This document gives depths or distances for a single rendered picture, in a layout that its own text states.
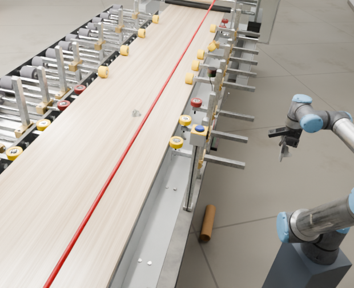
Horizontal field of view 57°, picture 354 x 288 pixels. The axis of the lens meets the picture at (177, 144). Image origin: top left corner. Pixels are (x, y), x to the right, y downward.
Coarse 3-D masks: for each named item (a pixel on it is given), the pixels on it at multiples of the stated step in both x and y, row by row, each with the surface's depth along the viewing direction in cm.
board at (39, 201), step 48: (144, 48) 299; (192, 48) 308; (96, 96) 224; (144, 96) 230; (48, 144) 180; (96, 144) 183; (144, 144) 187; (0, 192) 150; (48, 192) 152; (96, 192) 155; (144, 192) 157; (0, 240) 130; (48, 240) 132; (96, 240) 134
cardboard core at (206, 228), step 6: (210, 210) 260; (204, 216) 257; (210, 216) 255; (204, 222) 251; (210, 222) 250; (204, 228) 246; (210, 228) 247; (204, 234) 242; (210, 234) 243; (204, 240) 245
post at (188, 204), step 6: (192, 150) 152; (198, 150) 152; (192, 156) 154; (198, 156) 154; (192, 162) 157; (198, 162) 160; (192, 168) 158; (192, 174) 160; (192, 180) 163; (192, 186) 166; (186, 192) 169; (192, 192) 168; (186, 198) 172; (186, 204) 175; (186, 210) 176
